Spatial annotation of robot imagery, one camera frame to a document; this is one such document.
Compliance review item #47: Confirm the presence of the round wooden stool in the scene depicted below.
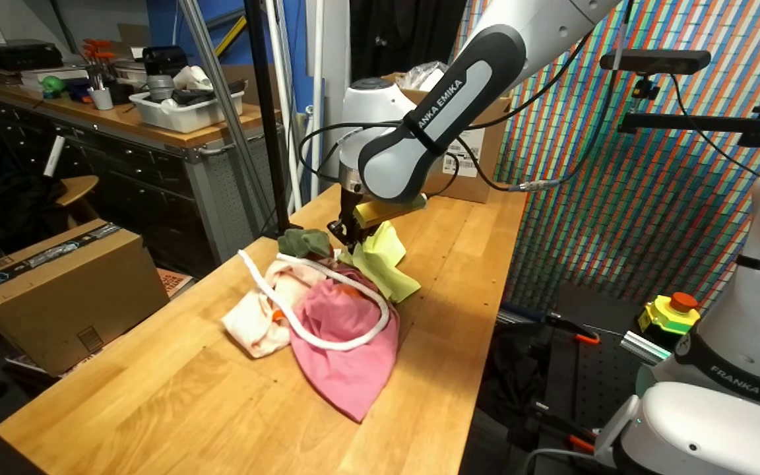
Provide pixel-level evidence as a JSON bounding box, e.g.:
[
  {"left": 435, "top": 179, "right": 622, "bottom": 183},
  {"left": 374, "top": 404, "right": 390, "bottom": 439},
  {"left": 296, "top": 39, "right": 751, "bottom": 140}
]
[{"left": 56, "top": 175, "right": 97, "bottom": 224}]

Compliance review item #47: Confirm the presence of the black vertical pole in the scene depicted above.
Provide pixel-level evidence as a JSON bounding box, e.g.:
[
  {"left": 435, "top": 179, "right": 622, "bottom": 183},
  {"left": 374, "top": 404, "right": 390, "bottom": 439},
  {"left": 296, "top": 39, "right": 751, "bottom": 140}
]
[{"left": 242, "top": 0, "right": 291, "bottom": 237}]

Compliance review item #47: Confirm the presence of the white rope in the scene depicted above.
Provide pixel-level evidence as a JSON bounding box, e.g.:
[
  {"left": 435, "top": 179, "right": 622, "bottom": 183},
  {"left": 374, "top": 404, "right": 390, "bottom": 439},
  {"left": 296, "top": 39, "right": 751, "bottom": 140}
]
[{"left": 234, "top": 249, "right": 392, "bottom": 353}]

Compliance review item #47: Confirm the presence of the black camera on mount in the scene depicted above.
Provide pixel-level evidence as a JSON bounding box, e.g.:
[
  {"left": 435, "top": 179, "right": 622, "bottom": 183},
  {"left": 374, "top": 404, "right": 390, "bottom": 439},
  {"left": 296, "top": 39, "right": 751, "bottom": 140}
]
[{"left": 598, "top": 50, "right": 710, "bottom": 100}]

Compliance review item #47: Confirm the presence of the yellow-green cloth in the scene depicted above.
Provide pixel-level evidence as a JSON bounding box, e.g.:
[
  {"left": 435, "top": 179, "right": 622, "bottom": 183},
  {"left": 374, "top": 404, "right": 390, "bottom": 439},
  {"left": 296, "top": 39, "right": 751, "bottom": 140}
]
[{"left": 341, "top": 221, "right": 419, "bottom": 305}]

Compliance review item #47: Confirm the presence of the cream pink cloth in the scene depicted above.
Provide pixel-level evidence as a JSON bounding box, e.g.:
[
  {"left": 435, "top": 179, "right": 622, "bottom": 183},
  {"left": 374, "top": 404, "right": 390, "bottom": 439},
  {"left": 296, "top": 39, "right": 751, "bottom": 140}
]
[{"left": 222, "top": 261, "right": 321, "bottom": 359}]

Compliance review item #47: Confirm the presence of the plush tomato with leaves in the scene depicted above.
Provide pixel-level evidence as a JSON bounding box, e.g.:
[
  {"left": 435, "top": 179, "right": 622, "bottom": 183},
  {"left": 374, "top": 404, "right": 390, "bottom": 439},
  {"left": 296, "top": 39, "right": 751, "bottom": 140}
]
[{"left": 277, "top": 229, "right": 332, "bottom": 258}]

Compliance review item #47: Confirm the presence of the yellow emergency stop button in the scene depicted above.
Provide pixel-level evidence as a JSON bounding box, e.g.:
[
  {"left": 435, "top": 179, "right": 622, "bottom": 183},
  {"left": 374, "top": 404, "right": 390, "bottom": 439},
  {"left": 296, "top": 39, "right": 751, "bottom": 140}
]
[{"left": 639, "top": 290, "right": 700, "bottom": 336}]

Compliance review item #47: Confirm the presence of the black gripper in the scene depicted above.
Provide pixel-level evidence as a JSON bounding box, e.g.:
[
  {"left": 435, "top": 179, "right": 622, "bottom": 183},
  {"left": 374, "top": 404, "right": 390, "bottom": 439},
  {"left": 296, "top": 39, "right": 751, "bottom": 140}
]
[{"left": 328, "top": 187, "right": 379, "bottom": 249}]

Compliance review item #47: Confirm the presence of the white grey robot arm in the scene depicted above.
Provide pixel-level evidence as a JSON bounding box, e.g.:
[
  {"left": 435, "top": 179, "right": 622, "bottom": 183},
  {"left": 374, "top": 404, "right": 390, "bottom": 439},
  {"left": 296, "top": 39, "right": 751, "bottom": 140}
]
[{"left": 328, "top": 0, "right": 621, "bottom": 247}]

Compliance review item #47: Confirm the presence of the wooden workbench with drawers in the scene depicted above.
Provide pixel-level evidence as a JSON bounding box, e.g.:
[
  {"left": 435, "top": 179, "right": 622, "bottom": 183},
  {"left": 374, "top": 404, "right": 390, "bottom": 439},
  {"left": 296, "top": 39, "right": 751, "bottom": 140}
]
[{"left": 0, "top": 86, "right": 272, "bottom": 276}]

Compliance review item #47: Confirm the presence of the pink t-shirt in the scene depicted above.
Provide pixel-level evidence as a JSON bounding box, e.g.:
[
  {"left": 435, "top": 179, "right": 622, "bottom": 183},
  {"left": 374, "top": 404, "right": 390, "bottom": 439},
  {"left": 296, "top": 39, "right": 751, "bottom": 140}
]
[{"left": 291, "top": 272, "right": 398, "bottom": 422}]

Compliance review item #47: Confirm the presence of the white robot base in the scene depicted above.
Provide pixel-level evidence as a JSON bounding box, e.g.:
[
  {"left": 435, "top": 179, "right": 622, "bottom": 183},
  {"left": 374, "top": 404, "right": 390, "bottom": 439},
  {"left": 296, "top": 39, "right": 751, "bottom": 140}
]
[{"left": 594, "top": 179, "right": 760, "bottom": 475}]

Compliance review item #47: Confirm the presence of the white plastic tray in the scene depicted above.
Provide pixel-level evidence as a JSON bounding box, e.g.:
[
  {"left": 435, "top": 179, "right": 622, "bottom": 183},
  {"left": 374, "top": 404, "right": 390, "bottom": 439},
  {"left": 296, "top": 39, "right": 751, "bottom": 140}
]
[{"left": 128, "top": 93, "right": 223, "bottom": 132}]

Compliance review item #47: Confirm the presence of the cardboard box on floor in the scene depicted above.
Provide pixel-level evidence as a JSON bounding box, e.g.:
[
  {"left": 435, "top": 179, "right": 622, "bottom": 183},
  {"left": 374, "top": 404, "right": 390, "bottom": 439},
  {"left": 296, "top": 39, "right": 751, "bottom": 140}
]
[{"left": 0, "top": 220, "right": 168, "bottom": 376}]

